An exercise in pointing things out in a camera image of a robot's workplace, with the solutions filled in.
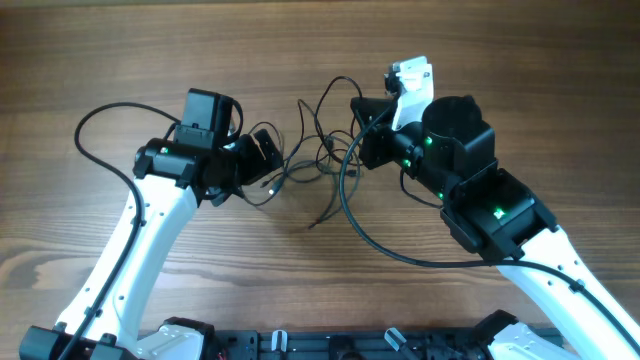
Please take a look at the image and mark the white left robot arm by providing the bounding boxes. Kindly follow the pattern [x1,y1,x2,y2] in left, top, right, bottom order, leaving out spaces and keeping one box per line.
[19,89,283,359]

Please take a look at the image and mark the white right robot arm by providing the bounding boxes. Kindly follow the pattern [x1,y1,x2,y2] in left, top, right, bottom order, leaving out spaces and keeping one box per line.
[347,96,639,359]

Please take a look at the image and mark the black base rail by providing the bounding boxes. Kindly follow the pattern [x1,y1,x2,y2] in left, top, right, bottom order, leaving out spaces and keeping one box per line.
[213,328,493,360]

